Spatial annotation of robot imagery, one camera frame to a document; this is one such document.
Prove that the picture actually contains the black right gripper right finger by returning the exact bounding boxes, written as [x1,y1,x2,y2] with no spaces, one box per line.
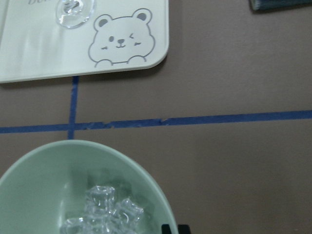
[177,224,191,234]

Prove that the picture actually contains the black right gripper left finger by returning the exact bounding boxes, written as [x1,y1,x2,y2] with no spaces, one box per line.
[161,224,172,234]

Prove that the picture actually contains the ice cubes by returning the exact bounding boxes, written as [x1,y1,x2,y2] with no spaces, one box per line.
[59,186,144,234]

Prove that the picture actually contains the green bowl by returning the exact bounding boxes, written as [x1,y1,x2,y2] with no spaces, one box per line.
[0,140,178,234]

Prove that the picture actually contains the cream bear tray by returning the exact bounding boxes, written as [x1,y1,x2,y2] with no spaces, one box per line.
[0,0,169,83]

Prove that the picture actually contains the clear wine glass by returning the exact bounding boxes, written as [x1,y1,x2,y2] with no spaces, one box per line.
[55,0,96,29]

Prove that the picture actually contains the grey folded cloth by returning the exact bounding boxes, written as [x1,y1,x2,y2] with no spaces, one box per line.
[250,0,312,11]

